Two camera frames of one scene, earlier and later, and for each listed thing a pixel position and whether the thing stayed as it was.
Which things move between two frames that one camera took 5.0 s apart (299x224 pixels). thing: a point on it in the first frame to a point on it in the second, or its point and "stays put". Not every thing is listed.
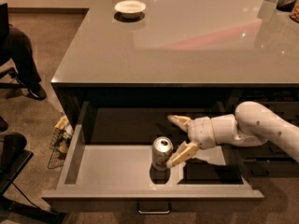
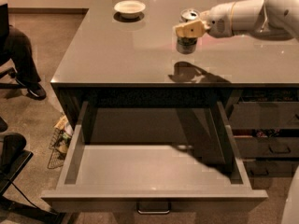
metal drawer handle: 153,212 stays put
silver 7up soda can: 162,148 to 187,45
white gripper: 202,133 to 219,20
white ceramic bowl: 130,8 stays put
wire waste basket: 60,143 stays put
